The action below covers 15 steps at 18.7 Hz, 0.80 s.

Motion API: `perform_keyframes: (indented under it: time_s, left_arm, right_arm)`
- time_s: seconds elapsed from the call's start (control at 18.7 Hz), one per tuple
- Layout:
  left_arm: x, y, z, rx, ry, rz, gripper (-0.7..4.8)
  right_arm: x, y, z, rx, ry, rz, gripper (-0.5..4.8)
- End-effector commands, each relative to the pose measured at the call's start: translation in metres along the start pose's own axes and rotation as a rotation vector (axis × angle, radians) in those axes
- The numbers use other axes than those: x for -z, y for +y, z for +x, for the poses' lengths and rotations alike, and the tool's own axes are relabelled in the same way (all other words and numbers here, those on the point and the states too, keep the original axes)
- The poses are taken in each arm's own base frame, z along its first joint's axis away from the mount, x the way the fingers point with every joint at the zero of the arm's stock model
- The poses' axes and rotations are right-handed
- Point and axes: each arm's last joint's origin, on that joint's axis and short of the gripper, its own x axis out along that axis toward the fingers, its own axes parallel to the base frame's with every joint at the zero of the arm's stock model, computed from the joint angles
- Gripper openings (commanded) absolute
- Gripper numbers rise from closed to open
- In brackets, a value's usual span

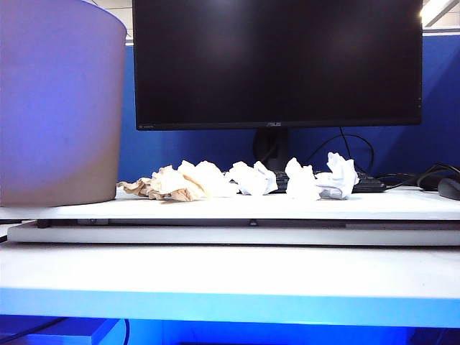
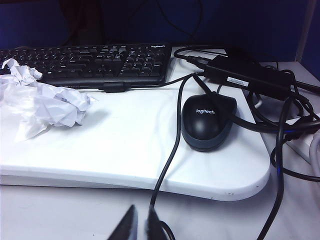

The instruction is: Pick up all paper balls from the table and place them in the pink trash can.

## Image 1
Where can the beige white paper ball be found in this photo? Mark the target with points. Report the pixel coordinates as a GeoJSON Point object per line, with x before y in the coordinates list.
{"type": "Point", "coordinates": [208, 179]}

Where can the brown paper ball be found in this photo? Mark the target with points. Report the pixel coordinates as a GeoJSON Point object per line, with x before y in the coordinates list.
{"type": "Point", "coordinates": [161, 183]}

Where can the white printed paper ball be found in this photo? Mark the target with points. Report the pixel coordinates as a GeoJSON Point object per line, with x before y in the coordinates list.
{"type": "Point", "coordinates": [341, 176]}

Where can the blue office partition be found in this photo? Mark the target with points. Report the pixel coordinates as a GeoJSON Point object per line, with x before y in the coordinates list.
{"type": "Point", "coordinates": [201, 147]}

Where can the black monitor stand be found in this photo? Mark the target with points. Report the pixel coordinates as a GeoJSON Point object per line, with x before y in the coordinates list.
{"type": "Point", "coordinates": [271, 147]}

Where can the white keyboard tray board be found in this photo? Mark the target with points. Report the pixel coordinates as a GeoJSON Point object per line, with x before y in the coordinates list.
{"type": "Point", "coordinates": [215, 235]}

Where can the black ASUS monitor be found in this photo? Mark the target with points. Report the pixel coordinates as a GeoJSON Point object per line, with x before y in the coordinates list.
{"type": "Point", "coordinates": [276, 61]}

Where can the black Logitech keyboard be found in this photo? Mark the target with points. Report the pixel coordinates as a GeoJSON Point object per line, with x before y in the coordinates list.
{"type": "Point", "coordinates": [370, 185]}

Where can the white box under table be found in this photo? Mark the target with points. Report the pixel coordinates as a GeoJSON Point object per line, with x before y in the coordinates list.
{"type": "Point", "coordinates": [104, 336]}

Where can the black computer mouse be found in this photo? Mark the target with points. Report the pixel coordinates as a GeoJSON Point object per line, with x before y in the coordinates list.
{"type": "Point", "coordinates": [451, 188]}

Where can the white ceiling light panel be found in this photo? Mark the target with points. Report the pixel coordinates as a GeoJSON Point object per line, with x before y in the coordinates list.
{"type": "Point", "coordinates": [436, 10]}

